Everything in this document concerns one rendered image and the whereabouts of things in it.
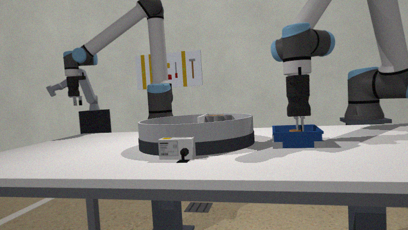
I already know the grey turntable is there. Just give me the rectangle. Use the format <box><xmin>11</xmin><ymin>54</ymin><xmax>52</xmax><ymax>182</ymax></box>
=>
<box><xmin>137</xmin><ymin>111</ymin><xmax>256</xmax><ymax>157</ymax></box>

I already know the blue crate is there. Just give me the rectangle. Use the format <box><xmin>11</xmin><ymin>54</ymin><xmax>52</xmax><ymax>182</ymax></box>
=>
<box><xmin>272</xmin><ymin>124</ymin><xmax>325</xmax><ymax>149</ymax></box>

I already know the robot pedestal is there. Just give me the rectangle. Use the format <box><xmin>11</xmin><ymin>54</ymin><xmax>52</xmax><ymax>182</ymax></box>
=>
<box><xmin>151</xmin><ymin>200</ymin><xmax>184</xmax><ymax>230</ymax></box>

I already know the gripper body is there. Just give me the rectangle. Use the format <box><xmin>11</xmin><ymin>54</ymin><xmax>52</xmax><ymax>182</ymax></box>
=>
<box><xmin>68</xmin><ymin>75</ymin><xmax>85</xmax><ymax>98</ymax></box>
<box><xmin>285</xmin><ymin>75</ymin><xmax>313</xmax><ymax>118</ymax></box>

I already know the dark floor grate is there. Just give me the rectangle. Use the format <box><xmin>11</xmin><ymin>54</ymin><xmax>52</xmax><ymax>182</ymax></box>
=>
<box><xmin>184</xmin><ymin>202</ymin><xmax>213</xmax><ymax>213</ymax></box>

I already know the white control box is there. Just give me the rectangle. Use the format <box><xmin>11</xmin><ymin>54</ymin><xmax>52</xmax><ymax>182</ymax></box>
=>
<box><xmin>157</xmin><ymin>136</ymin><xmax>197</xmax><ymax>163</ymax></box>

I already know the jointed stand on black box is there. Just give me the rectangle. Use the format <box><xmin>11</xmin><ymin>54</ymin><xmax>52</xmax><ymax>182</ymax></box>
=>
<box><xmin>46</xmin><ymin>66</ymin><xmax>113</xmax><ymax>134</ymax></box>

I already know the white wall board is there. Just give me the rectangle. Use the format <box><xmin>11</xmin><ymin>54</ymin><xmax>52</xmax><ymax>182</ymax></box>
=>
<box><xmin>140</xmin><ymin>49</ymin><xmax>203</xmax><ymax>89</ymax></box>

